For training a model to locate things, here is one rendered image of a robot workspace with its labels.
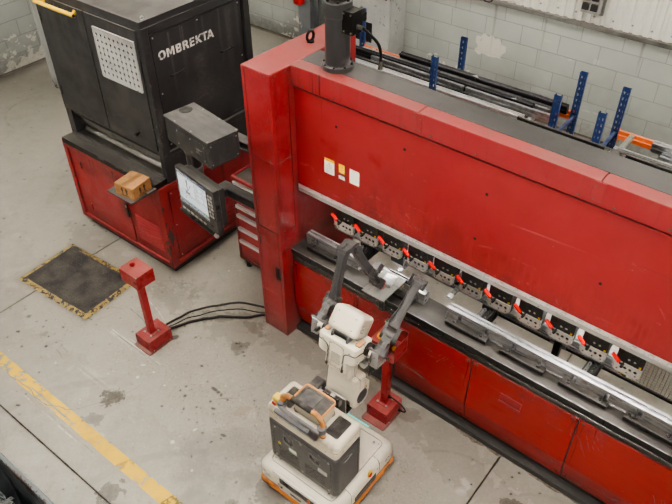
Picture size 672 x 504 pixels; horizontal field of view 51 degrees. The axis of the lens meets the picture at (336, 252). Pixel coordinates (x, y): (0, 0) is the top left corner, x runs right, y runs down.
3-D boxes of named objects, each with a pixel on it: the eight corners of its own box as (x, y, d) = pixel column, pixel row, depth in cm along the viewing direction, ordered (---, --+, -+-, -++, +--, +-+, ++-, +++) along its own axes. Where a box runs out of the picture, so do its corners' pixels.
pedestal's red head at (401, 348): (369, 350, 472) (370, 332, 461) (383, 336, 482) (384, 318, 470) (393, 364, 463) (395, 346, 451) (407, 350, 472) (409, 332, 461)
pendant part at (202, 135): (180, 216, 514) (161, 113, 459) (208, 203, 526) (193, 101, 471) (221, 249, 485) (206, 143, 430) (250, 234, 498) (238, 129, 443)
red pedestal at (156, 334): (134, 344, 566) (112, 267, 512) (158, 327, 580) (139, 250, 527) (150, 356, 556) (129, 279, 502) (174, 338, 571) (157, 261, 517)
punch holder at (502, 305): (486, 304, 433) (490, 284, 422) (493, 297, 438) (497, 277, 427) (508, 315, 425) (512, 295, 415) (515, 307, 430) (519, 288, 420)
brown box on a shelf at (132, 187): (107, 191, 559) (103, 178, 551) (133, 176, 574) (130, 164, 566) (131, 205, 545) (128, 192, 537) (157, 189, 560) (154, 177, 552)
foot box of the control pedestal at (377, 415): (360, 417, 511) (361, 407, 503) (380, 395, 526) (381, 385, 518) (383, 431, 501) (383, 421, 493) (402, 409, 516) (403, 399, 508)
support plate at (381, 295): (361, 290, 469) (361, 289, 468) (384, 270, 485) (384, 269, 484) (383, 302, 460) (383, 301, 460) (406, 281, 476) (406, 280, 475)
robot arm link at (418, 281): (415, 269, 408) (431, 277, 407) (413, 272, 421) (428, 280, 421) (378, 336, 401) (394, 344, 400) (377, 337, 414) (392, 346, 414)
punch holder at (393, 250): (382, 251, 471) (383, 232, 461) (389, 245, 476) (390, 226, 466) (400, 260, 464) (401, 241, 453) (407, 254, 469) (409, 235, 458)
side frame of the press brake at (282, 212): (265, 322, 584) (239, 64, 435) (330, 269, 634) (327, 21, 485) (287, 336, 572) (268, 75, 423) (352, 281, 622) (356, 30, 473)
